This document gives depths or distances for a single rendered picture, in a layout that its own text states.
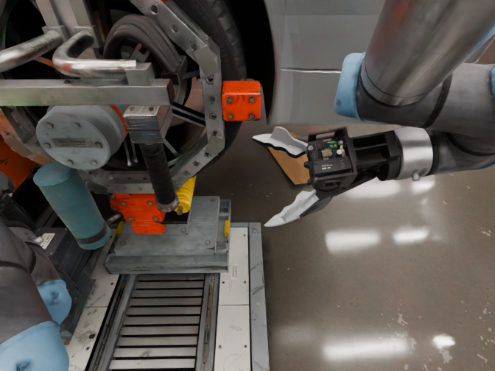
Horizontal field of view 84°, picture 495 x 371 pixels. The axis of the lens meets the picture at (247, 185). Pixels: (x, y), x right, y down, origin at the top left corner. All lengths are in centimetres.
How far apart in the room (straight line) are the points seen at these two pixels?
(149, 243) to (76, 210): 46
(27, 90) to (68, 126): 10
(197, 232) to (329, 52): 82
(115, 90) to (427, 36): 39
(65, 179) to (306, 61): 62
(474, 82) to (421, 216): 146
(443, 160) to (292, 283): 97
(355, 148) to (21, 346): 38
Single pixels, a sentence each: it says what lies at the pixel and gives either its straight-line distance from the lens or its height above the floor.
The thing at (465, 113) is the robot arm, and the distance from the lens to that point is 37.
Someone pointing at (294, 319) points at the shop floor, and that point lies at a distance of 124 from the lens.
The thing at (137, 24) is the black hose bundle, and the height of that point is 104.
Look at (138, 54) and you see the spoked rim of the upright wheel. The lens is 76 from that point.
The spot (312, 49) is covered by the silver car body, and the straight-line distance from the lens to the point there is 72.
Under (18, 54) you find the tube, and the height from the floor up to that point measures 101.
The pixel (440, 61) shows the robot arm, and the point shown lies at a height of 108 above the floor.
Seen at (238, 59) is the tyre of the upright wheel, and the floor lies 93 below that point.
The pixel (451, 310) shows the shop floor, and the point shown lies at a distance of 150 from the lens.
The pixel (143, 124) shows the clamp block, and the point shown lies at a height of 94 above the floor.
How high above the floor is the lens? 114
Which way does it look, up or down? 42 degrees down
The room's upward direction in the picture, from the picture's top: straight up
